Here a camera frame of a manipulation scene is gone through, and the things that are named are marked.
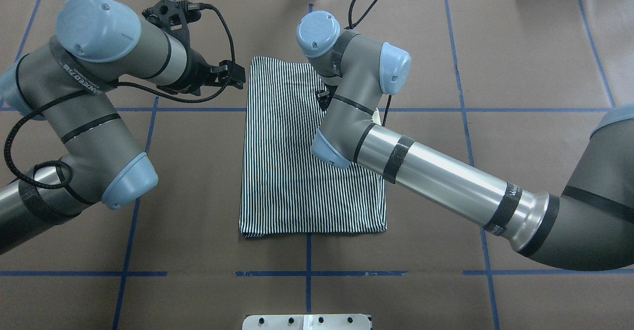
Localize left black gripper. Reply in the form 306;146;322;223
142;0;246;95

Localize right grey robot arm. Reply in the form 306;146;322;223
295;11;634;271

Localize navy white striped polo shirt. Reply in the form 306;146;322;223
239;56;387;239

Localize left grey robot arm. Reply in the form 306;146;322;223
0;0;246;253

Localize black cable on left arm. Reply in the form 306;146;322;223
4;3;236;190

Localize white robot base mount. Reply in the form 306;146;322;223
242;313;373;330

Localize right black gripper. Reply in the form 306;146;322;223
316;88;335;111

